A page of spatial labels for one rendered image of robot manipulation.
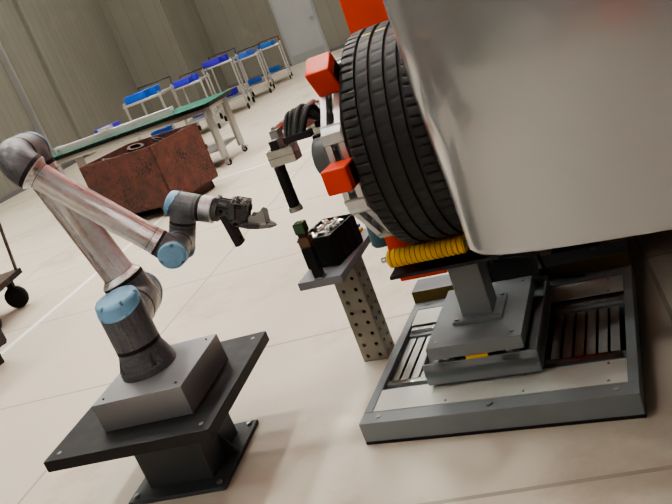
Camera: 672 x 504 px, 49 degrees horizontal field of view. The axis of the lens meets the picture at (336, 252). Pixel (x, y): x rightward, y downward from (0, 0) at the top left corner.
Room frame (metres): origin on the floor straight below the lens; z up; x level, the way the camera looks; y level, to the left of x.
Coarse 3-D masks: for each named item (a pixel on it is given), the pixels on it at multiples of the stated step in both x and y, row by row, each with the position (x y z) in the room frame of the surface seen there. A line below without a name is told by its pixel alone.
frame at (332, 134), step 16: (336, 96) 2.09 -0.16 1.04; (336, 112) 2.06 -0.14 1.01; (320, 128) 2.05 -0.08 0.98; (336, 128) 2.02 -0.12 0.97; (336, 144) 2.03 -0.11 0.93; (336, 160) 2.03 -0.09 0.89; (352, 192) 2.05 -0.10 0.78; (352, 208) 2.03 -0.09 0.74; (368, 208) 2.02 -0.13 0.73; (368, 224) 2.10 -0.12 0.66
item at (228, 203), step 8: (216, 200) 2.41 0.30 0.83; (224, 200) 2.40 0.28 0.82; (232, 200) 2.40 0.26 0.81; (240, 200) 2.41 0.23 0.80; (248, 200) 2.41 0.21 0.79; (216, 208) 2.41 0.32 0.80; (224, 208) 2.41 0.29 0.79; (232, 208) 2.38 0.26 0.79; (240, 208) 2.38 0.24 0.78; (248, 208) 2.41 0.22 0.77; (216, 216) 2.41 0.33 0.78; (232, 216) 2.38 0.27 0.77; (240, 216) 2.38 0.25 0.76; (248, 216) 2.41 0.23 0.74; (232, 224) 2.38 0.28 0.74
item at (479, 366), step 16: (544, 288) 2.29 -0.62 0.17; (544, 304) 2.21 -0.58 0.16; (544, 320) 2.14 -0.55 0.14; (528, 336) 2.06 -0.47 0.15; (544, 336) 2.08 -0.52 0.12; (496, 352) 2.04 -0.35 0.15; (512, 352) 1.97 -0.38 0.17; (528, 352) 1.95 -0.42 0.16; (544, 352) 2.02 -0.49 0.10; (432, 368) 2.08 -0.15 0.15; (448, 368) 2.06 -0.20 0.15; (464, 368) 2.04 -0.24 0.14; (480, 368) 2.02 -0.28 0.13; (496, 368) 1.99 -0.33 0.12; (512, 368) 1.97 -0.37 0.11; (528, 368) 1.95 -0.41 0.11; (432, 384) 2.09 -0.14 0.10
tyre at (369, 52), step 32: (384, 32) 2.08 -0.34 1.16; (352, 64) 2.04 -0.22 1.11; (384, 64) 1.99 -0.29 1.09; (352, 96) 1.98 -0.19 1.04; (384, 96) 1.93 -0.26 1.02; (352, 128) 1.96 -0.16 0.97; (384, 128) 1.91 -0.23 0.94; (416, 128) 1.87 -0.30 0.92; (384, 160) 1.91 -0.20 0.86; (416, 160) 1.87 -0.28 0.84; (384, 192) 1.94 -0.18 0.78; (416, 192) 1.91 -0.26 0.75; (448, 192) 1.87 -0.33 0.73; (384, 224) 1.99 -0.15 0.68; (416, 224) 1.98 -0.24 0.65; (448, 224) 1.96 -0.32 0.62
